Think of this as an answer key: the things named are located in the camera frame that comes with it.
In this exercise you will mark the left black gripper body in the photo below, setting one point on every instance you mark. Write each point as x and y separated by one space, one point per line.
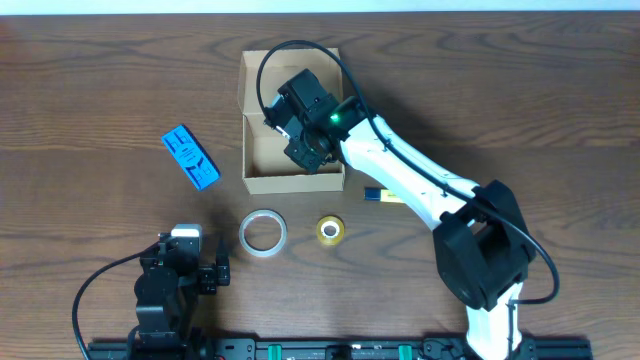
208 282

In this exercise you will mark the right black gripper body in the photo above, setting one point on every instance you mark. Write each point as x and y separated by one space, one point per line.
300 150

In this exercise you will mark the large clear tape roll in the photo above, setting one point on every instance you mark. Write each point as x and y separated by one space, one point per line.
263 233

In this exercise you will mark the brown cardboard box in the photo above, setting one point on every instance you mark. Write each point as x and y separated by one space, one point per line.
266 168

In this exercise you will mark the blue plastic block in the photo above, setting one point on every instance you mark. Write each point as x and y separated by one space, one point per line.
191 157

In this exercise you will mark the yellow blue highlighter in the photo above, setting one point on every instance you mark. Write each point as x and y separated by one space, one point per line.
381 195

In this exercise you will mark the small yellow tape roll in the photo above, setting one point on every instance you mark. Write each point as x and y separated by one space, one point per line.
330 230

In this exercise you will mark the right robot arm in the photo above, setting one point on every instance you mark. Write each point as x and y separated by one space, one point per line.
483 248

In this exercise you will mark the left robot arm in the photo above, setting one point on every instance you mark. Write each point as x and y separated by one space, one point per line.
168 291

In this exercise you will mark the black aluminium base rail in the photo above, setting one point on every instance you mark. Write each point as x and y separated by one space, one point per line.
451 348

